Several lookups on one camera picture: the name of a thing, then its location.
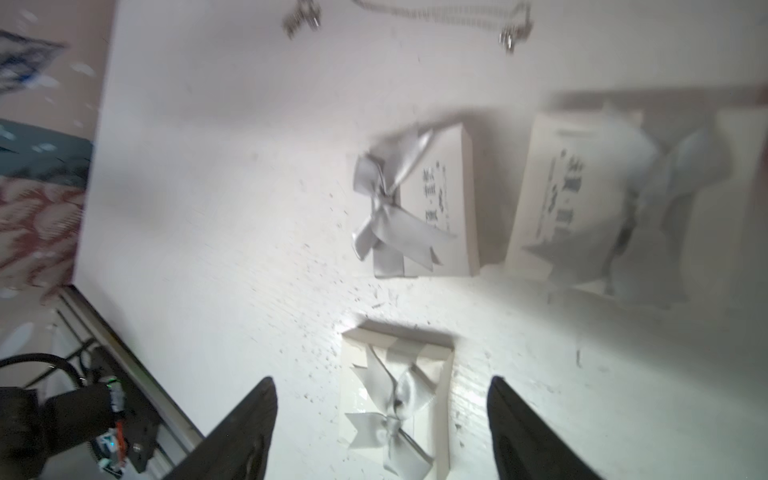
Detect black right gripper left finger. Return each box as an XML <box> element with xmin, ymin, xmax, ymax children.
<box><xmin>165</xmin><ymin>377</ymin><xmax>278</xmax><ymax>480</ymax></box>

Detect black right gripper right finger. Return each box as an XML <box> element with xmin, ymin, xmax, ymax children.
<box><xmin>487</xmin><ymin>376</ymin><xmax>601</xmax><ymax>480</ymax></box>

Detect white jewelry box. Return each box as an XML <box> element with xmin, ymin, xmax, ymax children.
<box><xmin>339</xmin><ymin>328</ymin><xmax>455</xmax><ymax>480</ymax></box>
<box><xmin>338</xmin><ymin>123</ymin><xmax>480</xmax><ymax>279</ymax></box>

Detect white lift-off box lid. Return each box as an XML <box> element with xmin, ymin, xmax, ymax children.
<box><xmin>506</xmin><ymin>105</ymin><xmax>767</xmax><ymax>310</ymax></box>

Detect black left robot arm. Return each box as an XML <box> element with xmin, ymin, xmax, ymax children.
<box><xmin>1</xmin><ymin>353</ymin><xmax>127</xmax><ymax>479</ymax></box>

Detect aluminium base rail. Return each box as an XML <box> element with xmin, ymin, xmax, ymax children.
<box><xmin>56</xmin><ymin>286</ymin><xmax>203</xmax><ymax>465</ymax></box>

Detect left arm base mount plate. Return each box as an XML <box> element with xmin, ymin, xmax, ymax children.
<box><xmin>90</xmin><ymin>347</ymin><xmax>161</xmax><ymax>473</ymax></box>

